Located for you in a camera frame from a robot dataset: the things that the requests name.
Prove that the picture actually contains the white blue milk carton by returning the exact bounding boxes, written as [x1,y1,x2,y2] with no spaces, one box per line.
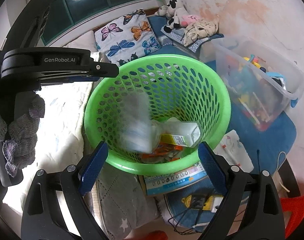
[120,93,153,153]

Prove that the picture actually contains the orange snack wrapper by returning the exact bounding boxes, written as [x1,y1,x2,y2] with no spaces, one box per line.
[140,142,185,164]

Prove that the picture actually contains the lime juice bottle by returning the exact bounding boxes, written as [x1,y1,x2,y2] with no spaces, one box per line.
[152,120,202,148]

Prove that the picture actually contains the left grey gloved hand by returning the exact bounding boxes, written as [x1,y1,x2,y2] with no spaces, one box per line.
[0,92,45,177]

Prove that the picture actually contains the yellow power strip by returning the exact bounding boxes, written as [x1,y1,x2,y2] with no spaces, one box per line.
[181,194,223,213]

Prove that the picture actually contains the grey pillow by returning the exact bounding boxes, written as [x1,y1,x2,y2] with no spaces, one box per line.
[65,30,98,53]

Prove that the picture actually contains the dark window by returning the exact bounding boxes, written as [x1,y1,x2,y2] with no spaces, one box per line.
[42,0,135,45]

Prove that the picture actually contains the right butterfly pillow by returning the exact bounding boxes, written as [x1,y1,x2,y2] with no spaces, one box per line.
[95,9,161,67]

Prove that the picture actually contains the blue printed booklet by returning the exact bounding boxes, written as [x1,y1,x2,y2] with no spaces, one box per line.
[138,162,207,197]

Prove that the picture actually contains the clear plastic storage box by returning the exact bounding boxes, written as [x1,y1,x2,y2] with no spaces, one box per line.
[199,36,304,131]

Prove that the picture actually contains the green plastic basket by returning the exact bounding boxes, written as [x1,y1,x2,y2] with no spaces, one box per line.
[84,54,231,176]

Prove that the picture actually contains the blue patterned folded blanket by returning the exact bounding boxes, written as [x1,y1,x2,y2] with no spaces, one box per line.
[161,26,224,53]

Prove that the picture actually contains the cow plush toy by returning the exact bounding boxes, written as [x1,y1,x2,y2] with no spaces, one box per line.
[154,0,189,33]

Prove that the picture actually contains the pink plush toy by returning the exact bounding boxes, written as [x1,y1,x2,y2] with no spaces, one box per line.
[180,15,201,28]

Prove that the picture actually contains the spotted cream cloth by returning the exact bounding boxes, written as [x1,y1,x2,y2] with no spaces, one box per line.
[185,18,219,39]

